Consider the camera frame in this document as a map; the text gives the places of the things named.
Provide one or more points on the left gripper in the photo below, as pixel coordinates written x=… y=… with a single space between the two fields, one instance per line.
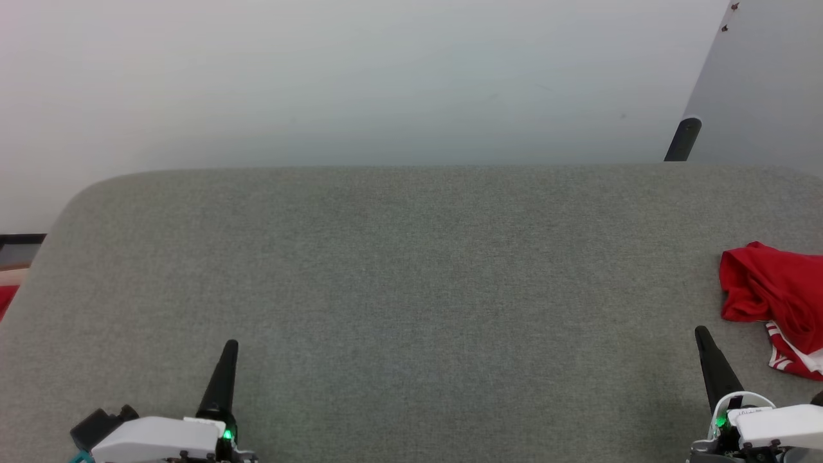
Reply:
x=241 y=455

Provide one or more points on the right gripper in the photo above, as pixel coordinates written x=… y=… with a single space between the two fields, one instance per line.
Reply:
x=714 y=450

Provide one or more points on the red Bulls basketball jersey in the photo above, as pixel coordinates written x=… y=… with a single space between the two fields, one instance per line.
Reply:
x=781 y=289

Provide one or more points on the red object beside sofa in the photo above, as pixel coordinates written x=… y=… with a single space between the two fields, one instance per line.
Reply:
x=5 y=299

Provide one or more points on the black skirting strip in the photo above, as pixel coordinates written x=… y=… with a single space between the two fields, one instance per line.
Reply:
x=19 y=240

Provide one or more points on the grey door panel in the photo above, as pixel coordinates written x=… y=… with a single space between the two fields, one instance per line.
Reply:
x=771 y=77

